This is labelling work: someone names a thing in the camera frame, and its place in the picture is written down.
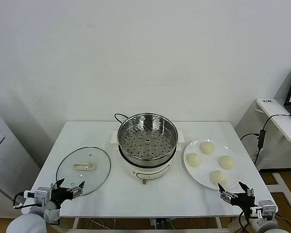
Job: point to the perforated steel steamer basket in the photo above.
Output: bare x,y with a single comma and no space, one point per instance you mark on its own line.
148,138

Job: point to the white metal table frame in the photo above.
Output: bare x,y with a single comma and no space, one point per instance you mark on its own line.
75,223

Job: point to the white power strip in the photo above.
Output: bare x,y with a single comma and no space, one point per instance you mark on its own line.
158,222

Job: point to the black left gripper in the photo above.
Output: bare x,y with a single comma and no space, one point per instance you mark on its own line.
59,194

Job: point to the round white plate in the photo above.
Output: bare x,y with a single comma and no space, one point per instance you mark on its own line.
206,170

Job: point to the white steamed baozi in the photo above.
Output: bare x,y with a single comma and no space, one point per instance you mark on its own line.
218,178
226,162
194,159
206,147

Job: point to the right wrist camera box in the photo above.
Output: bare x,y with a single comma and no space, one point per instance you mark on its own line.
265,207

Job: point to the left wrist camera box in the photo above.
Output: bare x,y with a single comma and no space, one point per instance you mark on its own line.
37,195

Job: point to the white side desk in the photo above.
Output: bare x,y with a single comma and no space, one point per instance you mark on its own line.
279,126

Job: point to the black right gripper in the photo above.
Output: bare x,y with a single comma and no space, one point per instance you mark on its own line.
243,201

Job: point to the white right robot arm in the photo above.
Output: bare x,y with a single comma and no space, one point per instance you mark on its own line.
269,224

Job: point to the small desk label sticker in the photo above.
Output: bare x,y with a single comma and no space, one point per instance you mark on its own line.
266,101

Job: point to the white metal cabinet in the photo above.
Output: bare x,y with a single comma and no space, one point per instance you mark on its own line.
7,165

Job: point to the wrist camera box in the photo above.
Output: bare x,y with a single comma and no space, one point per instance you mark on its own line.
265,207
37,195

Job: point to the round glass pot lid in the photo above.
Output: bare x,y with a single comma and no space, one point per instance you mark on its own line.
83,166

